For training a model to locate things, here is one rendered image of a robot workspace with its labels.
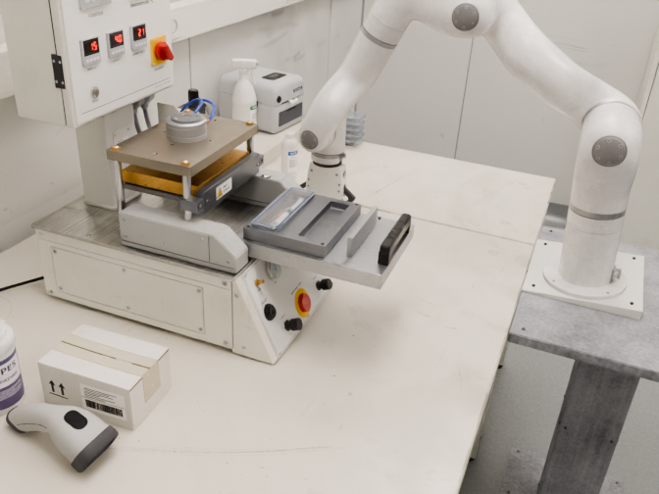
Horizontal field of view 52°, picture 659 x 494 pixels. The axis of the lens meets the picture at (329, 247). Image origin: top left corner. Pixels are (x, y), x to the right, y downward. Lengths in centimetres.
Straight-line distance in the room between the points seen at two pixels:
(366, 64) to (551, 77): 40
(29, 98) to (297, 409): 74
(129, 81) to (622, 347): 114
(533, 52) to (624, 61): 212
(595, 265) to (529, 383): 104
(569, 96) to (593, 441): 88
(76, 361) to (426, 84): 285
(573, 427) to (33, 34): 151
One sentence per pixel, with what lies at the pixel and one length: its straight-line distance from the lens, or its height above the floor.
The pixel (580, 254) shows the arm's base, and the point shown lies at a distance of 164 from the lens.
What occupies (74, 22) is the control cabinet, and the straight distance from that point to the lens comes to 130.
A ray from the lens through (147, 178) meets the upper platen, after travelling 135.
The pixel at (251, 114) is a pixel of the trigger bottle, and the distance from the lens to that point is 227.
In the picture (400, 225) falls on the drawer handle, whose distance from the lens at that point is 128.
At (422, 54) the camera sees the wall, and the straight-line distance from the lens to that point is 373.
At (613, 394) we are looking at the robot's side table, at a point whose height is 51.
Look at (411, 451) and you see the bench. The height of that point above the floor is 75.
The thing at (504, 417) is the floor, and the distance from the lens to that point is 244.
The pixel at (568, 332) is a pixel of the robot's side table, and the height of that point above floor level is 75.
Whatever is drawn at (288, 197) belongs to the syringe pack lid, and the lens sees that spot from 138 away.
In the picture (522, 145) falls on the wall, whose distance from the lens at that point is 374.
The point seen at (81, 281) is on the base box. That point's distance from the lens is 148.
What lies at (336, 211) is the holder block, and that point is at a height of 98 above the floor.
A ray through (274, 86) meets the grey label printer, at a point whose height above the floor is 96.
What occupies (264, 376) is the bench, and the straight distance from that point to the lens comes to 130.
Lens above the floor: 159
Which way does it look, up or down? 29 degrees down
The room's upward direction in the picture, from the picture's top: 4 degrees clockwise
